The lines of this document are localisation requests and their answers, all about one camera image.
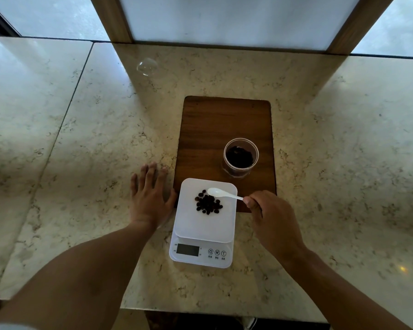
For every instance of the person's left hand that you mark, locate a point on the person's left hand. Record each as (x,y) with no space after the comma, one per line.
(148,206)

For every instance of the person's right hand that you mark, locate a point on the person's right hand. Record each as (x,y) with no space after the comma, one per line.
(277,225)

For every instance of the person's left little finger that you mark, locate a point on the person's left little finger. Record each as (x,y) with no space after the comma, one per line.
(134,184)

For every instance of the person's left middle finger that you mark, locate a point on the person's left middle finger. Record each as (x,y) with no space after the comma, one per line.
(152,175)

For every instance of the person's left thumb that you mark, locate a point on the person's left thumb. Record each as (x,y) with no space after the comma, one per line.
(172,199)

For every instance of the person's right fingers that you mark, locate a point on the person's right fingers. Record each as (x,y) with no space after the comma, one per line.
(253,205)

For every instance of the white plastic spoon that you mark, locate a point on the white plastic spoon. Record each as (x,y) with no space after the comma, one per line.
(218,193)

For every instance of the person's left forearm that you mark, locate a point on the person's left forearm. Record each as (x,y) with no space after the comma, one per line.
(86,274)

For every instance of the person's right forearm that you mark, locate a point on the person's right forearm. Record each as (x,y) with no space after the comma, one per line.
(340,295)

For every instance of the clear plastic cup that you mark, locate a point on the clear plastic cup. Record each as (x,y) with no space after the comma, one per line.
(241,171)

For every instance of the pile of coffee beans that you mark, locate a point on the pile of coffee beans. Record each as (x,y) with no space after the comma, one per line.
(208,203)

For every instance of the white digital kitchen scale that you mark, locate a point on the white digital kitchen scale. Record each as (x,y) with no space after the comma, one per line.
(199,233)

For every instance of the coffee beans in cup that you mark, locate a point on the coffee beans in cup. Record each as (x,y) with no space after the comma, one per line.
(240,157)

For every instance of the dark wooden board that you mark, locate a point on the dark wooden board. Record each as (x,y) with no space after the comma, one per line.
(213,133)

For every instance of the clear round lid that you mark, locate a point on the clear round lid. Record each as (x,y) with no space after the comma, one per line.
(147,66)

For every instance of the white frosted panel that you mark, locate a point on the white frosted panel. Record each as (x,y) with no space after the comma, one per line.
(237,20)

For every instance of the white sleeve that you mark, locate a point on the white sleeve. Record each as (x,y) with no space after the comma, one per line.
(7,327)

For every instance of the wooden frame post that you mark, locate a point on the wooden frame post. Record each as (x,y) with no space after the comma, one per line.
(359,25)
(112,18)

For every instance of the black window frame bar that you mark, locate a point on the black window frame bar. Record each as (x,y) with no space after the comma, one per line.
(0,18)

